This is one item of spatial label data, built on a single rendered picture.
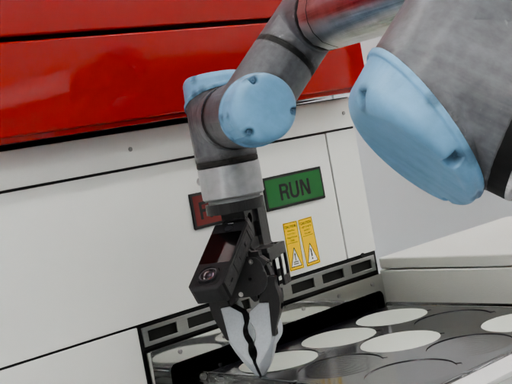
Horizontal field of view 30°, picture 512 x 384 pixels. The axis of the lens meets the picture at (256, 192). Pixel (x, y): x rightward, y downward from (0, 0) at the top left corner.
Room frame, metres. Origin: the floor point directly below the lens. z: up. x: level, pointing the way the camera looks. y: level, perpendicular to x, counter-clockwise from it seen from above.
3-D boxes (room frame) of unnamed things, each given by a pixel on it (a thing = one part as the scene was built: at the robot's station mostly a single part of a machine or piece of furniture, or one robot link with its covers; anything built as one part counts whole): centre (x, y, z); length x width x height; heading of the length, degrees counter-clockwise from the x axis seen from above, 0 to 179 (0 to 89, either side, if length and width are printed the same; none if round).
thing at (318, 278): (1.34, 0.01, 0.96); 0.44 x 0.01 x 0.02; 130
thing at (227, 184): (1.15, 0.03, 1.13); 0.08 x 0.08 x 0.05
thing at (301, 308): (1.33, 0.00, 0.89); 0.44 x 0.02 x 0.10; 130
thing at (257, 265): (1.16, 0.02, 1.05); 0.09 x 0.08 x 0.12; 158
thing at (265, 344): (1.15, 0.01, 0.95); 0.06 x 0.03 x 0.09; 158
